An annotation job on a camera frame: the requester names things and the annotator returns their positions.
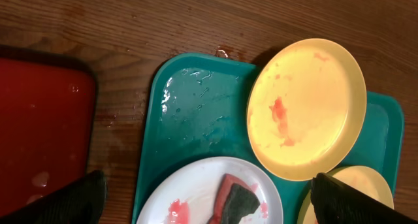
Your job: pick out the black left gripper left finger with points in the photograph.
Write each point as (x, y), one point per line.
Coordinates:
(82, 201)

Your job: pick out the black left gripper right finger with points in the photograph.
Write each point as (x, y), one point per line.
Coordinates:
(335, 202)

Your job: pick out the yellow plate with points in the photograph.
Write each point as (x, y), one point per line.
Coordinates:
(306, 109)
(365, 179)

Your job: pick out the green and pink sponge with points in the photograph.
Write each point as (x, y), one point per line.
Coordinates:
(234, 200)

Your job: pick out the light blue plate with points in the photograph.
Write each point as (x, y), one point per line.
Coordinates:
(189, 194)

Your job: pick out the black tray with red liquid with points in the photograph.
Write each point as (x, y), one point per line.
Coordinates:
(47, 109)

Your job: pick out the teal plastic tray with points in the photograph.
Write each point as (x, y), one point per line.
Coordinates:
(197, 109)

